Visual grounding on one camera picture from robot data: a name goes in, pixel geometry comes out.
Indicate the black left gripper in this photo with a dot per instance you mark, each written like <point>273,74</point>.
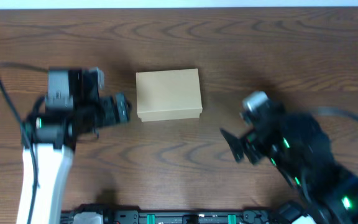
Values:
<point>114,111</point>

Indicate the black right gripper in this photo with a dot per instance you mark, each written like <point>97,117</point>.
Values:
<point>251,143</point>

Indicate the cardboard box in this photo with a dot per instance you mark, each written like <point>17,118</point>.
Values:
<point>168,95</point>

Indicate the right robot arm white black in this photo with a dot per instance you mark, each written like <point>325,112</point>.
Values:
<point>300,150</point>

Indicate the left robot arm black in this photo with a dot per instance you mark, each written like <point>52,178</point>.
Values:
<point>47,156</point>

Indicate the black mounting rail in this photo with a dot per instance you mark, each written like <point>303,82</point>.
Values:
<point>104,214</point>

